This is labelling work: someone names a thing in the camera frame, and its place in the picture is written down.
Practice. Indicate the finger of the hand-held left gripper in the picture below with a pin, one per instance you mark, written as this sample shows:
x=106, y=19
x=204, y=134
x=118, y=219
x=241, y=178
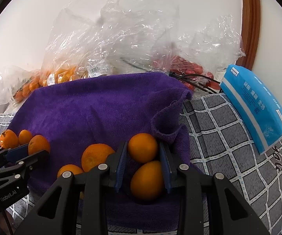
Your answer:
x=36, y=159
x=16, y=151

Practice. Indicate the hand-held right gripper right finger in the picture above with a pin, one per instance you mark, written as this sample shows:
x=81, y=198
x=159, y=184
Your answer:
x=166, y=169

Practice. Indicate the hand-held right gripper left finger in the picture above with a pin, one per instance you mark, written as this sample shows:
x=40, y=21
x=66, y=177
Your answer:
x=120, y=166

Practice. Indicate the large orange with stem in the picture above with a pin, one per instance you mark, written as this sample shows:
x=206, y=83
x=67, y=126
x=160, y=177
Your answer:
x=8, y=139

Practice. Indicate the small orange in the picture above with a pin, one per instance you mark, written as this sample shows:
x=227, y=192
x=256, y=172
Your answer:
x=25, y=137
x=143, y=147
x=70, y=170
x=95, y=156

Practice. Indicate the oval orange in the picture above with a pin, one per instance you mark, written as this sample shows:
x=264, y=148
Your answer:
x=147, y=180

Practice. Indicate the grey checkered blanket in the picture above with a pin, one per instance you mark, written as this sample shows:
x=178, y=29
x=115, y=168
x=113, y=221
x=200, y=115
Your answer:
x=217, y=139

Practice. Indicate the purple towel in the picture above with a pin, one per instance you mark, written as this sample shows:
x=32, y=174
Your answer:
x=82, y=110

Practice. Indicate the cloudy plastic bag with mandarins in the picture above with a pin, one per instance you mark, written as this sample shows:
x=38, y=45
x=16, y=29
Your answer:
x=8, y=83

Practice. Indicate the clear plastic bag of oranges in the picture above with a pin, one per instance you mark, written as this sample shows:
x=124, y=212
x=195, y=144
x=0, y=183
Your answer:
x=62, y=76

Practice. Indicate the blue tissue pack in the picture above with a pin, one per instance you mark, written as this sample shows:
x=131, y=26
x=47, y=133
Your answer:
x=256, y=110

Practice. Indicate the clear plastic bag red contents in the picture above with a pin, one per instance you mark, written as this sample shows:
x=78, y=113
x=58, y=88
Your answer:
x=197, y=51

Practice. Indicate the crumpled clear plastic bag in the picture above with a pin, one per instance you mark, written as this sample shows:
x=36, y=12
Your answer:
x=136, y=29

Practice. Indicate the wooden door frame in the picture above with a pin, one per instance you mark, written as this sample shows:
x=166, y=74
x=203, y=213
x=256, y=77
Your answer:
x=250, y=17

